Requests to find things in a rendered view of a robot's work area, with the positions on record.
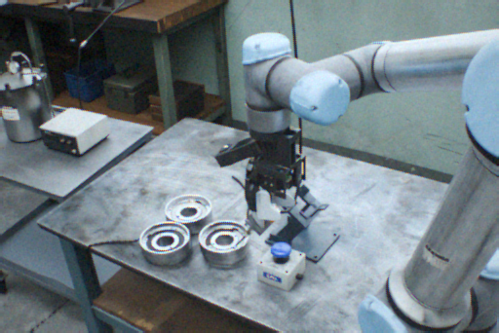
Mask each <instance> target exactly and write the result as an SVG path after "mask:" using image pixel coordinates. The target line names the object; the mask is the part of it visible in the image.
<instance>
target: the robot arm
mask: <svg viewBox="0 0 499 333"><path fill-rule="evenodd" d="M290 52H291V49H290V41H289V39H288V38H287V37H286V36H285V35H281V34H277V33H261V34H257V35H252V36H250V37H249V38H248V39H246V40H245V43H244V45H243V59H244V60H243V62H242V65H243V66H244V75H245V100H246V103H245V106H246V119H247V125H248V127H249V137H248V138H245V139H244V140H241V141H239V142H235V143H233V144H231V143H230V144H228V145H226V146H224V147H222V148H221V149H220V150H219V151H218V153H217V154H216V156H215V158H216V161H217V162H218V164H219V166H220V167H230V166H232V165H234V164H235V163H236V162H240V161H243V160H244V159H247V158H249V162H248V164H247V166H246V178H245V200H246V203H247V205H248V207H249V210H250V212H251V214H252V216H253V218H254V220H255V221H256V223H257V224H259V226H260V227H261V228H265V219H266V220H274V221H278V220H280V219H281V214H280V212H279V211H278V209H276V208H275V207H274V206H273V205H272V204H276V205H277V206H290V207H292V206H294V205H295V201H294V199H293V197H292V196H291V195H288V193H287V190H290V189H291V188H292V186H293V187H296V188H297V187H298V185H301V184H302V180H306V155H303V154H300V153H297V152H296V140H297V138H298V137H301V129H295V128H292V127H291V126H290V124H291V112H292V113H294V114H296V115H297V116H298V117H299V118H301V119H304V120H306V121H310V122H312V123H314V124H317V125H320V126H327V125H332V124H333V123H335V122H337V119H338V118H339V117H340V116H343V115H344V113H345V112H346V109H347V107H348V105H349V102H353V101H354V100H357V99H358V98H362V97H365V96H366V95H369V94H374V93H415V92H446V91H461V90H462V93H461V102H462V104H463V105H465V106H466V110H467V112H466V113H465V114H464V117H465V119H466V122H465V132H466V136H467V138H468V140H469V141H470V146H469V147H468V149H467V152H466V154H464V158H463V159H462V161H461V164H460V165H459V167H458V168H457V170H456V172H455V174H454V176H453V178H452V179H451V183H450V184H449V185H448V187H447V190H446V191H445V193H444V195H443V197H442V199H441V203H440V204H439V205H438V207H437V210H436V212H435V213H434V216H433V217H432V219H431V221H430V224H429V225H428V226H427V228H426V231H425V233H424V234H423V236H422V238H421V240H420V242H419V243H418V244H417V246H416V248H415V250H414V251H413V255H407V256H406V257H404V258H403V259H402V260H399V262H398V263H397V264H396V265H395V266H394V268H393V269H392V270H391V272H390V274H389V276H388V277H387V279H386V281H385V284H384V285H383V286H382V287H381V289H379V290H378V291H377V292H376V293H375V294H372V295H368V296H366V298H365V299H364V300H363V301H362V302H361V303H360V305H359V306H358V312H357V314H358V320H359V321H358V323H359V326H360V327H361V328H362V329H361V330H362V332H363V333H499V328H498V319H499V29H496V30H486V31H478V32H473V33H464V34H454V35H449V36H440V37H435V38H432V37H430V38H426V39H420V40H419V39H416V40H410V41H406V42H405V41H400V42H396V43H392V42H390V41H384V42H373V43H370V44H369V45H365V47H362V48H358V49H355V50H353V51H351V52H347V53H344V54H342V55H335V56H333V57H331V58H326V59H322V60H320V61H316V62H313V63H306V62H304V61H302V60H299V59H297V58H295V57H293V56H290ZM302 162H303V174H302ZM259 186H260V188H263V190H259Z"/></svg>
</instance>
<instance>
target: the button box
mask: <svg viewBox="0 0 499 333"><path fill-rule="evenodd" d="M270 249H271V247H270V248H269V250H268V251H267V252H266V253H265V254H264V255H263V257H262V258H261V259H260V260H259V261H258V263H257V264H256V268H257V280H259V281H262V282H263V283H266V284H268V285H272V286H274V287H276V288H278V289H282V290H284V291H285V292H289V291H290V289H291V288H293V286H294V285H295V283H296V282H297V281H298V280H299V279H300V280H302V279H303V277H304V275H303V274H304V272H305V254H304V253H301V252H299V251H296V250H291V255H289V256H287V257H286V258H284V259H278V258H277V257H274V256H273V255H272V254H271V250H270Z"/></svg>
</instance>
